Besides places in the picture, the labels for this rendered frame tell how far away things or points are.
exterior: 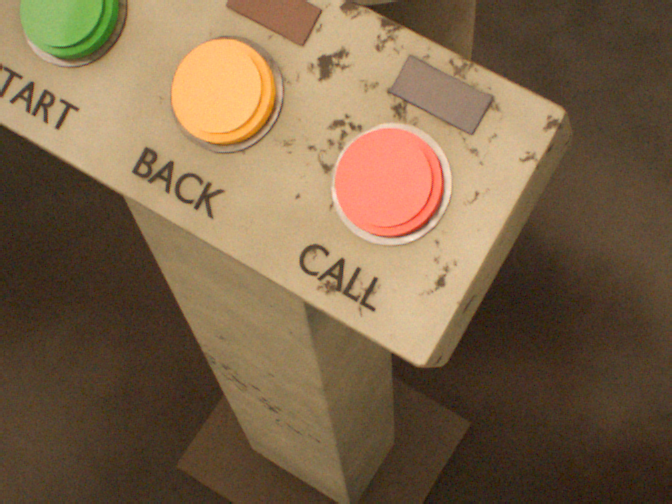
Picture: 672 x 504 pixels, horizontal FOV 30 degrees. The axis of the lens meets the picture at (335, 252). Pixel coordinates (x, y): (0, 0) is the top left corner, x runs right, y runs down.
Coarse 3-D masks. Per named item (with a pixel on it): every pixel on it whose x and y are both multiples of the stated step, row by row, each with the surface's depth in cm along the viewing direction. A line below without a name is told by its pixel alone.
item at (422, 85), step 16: (416, 64) 46; (400, 80) 47; (416, 80) 46; (432, 80) 46; (448, 80) 46; (400, 96) 47; (416, 96) 46; (432, 96) 46; (448, 96) 46; (464, 96) 46; (480, 96) 46; (432, 112) 46; (448, 112) 46; (464, 112) 46; (480, 112) 46; (464, 128) 46
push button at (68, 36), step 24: (24, 0) 50; (48, 0) 49; (72, 0) 49; (96, 0) 49; (24, 24) 50; (48, 24) 49; (72, 24) 49; (96, 24) 49; (48, 48) 49; (72, 48) 49; (96, 48) 50
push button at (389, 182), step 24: (360, 144) 46; (384, 144) 46; (408, 144) 45; (360, 168) 46; (384, 168) 46; (408, 168) 45; (432, 168) 45; (336, 192) 46; (360, 192) 46; (384, 192) 45; (408, 192) 45; (432, 192) 45; (360, 216) 46; (384, 216) 45; (408, 216) 45
